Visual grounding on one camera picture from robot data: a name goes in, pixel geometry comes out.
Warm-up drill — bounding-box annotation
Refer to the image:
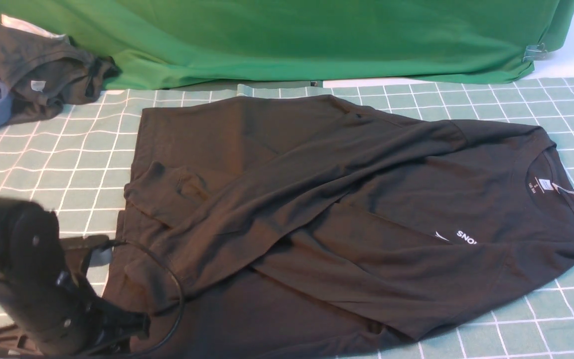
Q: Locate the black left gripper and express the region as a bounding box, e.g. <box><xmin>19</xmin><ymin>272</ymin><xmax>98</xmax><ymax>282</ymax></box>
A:
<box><xmin>0</xmin><ymin>272</ymin><xmax>151</xmax><ymax>356</ymax></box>

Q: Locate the dark gray long-sleeve shirt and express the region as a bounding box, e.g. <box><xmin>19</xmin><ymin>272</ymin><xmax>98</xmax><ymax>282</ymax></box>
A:
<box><xmin>104</xmin><ymin>95</ymin><xmax>574</xmax><ymax>359</ymax></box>

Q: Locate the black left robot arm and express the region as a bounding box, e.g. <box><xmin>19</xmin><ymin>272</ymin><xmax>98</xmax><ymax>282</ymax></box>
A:
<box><xmin>0</xmin><ymin>197</ymin><xmax>150</xmax><ymax>357</ymax></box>

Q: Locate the teal checkered tablecloth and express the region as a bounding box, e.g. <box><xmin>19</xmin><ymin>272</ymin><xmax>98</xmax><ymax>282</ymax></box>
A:
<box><xmin>0</xmin><ymin>78</ymin><xmax>574</xmax><ymax>359</ymax></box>

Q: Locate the crumpled dark gray garment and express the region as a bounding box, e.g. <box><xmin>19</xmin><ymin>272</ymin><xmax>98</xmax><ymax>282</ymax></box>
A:
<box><xmin>0</xmin><ymin>25</ymin><xmax>120</xmax><ymax>125</ymax></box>

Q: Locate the green backdrop cloth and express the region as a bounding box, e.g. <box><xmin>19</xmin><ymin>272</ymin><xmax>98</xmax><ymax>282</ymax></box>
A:
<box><xmin>0</xmin><ymin>0</ymin><xmax>574</xmax><ymax>90</ymax></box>

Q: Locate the white cloth behind garments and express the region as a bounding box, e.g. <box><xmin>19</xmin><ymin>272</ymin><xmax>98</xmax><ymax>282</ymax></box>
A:
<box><xmin>0</xmin><ymin>14</ymin><xmax>70</xmax><ymax>43</ymax></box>

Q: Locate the silver binder clip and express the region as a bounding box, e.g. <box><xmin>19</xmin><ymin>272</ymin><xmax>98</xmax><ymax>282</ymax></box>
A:
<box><xmin>522</xmin><ymin>43</ymin><xmax>548</xmax><ymax>63</ymax></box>

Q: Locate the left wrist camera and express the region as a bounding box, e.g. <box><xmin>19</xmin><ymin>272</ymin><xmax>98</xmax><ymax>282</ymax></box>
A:
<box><xmin>60</xmin><ymin>234</ymin><xmax>113</xmax><ymax>276</ymax></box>

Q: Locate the black left camera cable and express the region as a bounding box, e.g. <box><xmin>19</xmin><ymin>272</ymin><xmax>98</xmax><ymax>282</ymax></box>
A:
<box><xmin>0</xmin><ymin>134</ymin><xmax>186</xmax><ymax>359</ymax></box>

